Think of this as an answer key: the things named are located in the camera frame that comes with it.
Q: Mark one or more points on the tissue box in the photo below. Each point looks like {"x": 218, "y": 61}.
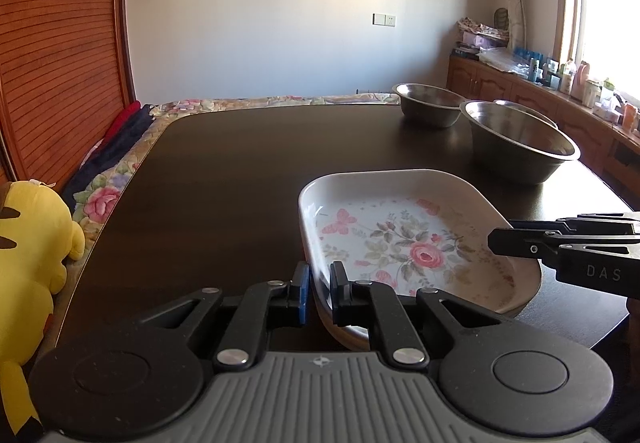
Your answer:
{"x": 607, "y": 108}

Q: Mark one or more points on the white wall switch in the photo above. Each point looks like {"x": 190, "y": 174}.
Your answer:
{"x": 384, "y": 19}

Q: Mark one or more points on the floral bed blanket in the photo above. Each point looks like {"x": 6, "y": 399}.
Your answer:
{"x": 100, "y": 203}

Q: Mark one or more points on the pink bottle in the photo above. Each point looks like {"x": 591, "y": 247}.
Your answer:
{"x": 583, "y": 80}

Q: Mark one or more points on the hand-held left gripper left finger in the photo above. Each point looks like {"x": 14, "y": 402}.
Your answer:
{"x": 300, "y": 295}

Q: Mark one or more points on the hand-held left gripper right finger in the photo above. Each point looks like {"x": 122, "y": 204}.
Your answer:
{"x": 340, "y": 295}

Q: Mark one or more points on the clear plastic bag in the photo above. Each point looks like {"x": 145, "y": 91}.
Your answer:
{"x": 502, "y": 59}

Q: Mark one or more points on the small steel bowl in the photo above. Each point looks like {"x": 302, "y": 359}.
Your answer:
{"x": 430, "y": 105}

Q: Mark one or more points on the green capped bottle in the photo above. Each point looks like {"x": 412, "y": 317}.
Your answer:
{"x": 608, "y": 87}

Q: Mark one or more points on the wooden cabinet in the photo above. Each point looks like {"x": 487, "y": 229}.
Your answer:
{"x": 500, "y": 78}

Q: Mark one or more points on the dark blue cloth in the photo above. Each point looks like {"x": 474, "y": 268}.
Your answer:
{"x": 115, "y": 148}

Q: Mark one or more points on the red cloth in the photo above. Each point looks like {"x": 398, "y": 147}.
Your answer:
{"x": 122, "y": 120}

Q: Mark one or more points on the white bottle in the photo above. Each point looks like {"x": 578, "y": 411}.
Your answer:
{"x": 567, "y": 78}

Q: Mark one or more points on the wooden slatted wardrobe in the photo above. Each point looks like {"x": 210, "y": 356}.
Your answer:
{"x": 60, "y": 48}

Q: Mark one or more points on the medium steel bowl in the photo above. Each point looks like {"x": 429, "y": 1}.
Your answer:
{"x": 537, "y": 110}

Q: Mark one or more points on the purple box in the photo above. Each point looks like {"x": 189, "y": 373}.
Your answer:
{"x": 482, "y": 40}

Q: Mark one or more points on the large steel bowl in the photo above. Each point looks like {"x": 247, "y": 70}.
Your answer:
{"x": 515, "y": 148}

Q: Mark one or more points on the pile of printed cloth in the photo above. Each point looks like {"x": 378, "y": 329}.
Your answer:
{"x": 482, "y": 26}

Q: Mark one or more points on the yellow plush toy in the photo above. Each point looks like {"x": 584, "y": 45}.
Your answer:
{"x": 30, "y": 263}

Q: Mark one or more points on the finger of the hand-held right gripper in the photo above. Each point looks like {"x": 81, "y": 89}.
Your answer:
{"x": 600, "y": 224}
{"x": 520, "y": 243}

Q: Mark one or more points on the brown woven fan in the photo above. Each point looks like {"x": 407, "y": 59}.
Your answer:
{"x": 501, "y": 17}

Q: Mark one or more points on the window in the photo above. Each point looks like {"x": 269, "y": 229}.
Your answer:
{"x": 610, "y": 13}

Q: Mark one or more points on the large white floral dish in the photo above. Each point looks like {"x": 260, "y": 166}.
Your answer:
{"x": 400, "y": 243}

